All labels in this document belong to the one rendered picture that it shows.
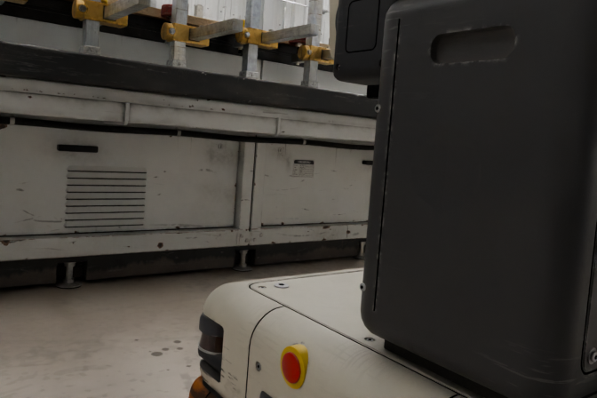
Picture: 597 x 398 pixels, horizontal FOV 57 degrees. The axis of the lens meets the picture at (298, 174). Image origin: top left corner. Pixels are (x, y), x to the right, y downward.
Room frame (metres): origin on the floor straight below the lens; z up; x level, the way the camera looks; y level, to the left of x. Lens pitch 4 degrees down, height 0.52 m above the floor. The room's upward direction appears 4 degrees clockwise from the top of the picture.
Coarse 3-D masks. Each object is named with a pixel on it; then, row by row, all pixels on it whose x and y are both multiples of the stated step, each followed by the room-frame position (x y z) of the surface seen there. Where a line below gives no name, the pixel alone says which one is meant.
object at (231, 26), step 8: (216, 24) 1.50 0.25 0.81; (224, 24) 1.47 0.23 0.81; (232, 24) 1.43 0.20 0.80; (240, 24) 1.44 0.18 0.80; (192, 32) 1.62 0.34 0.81; (200, 32) 1.58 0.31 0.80; (208, 32) 1.54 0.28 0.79; (216, 32) 1.50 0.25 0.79; (224, 32) 1.48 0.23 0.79; (232, 32) 1.47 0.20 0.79; (200, 40) 1.64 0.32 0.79
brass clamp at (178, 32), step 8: (168, 24) 1.60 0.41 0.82; (176, 24) 1.61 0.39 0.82; (168, 32) 1.60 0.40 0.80; (176, 32) 1.61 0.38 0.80; (184, 32) 1.62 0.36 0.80; (168, 40) 1.62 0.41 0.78; (176, 40) 1.61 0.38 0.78; (184, 40) 1.63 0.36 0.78; (192, 40) 1.64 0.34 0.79; (208, 40) 1.67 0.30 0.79
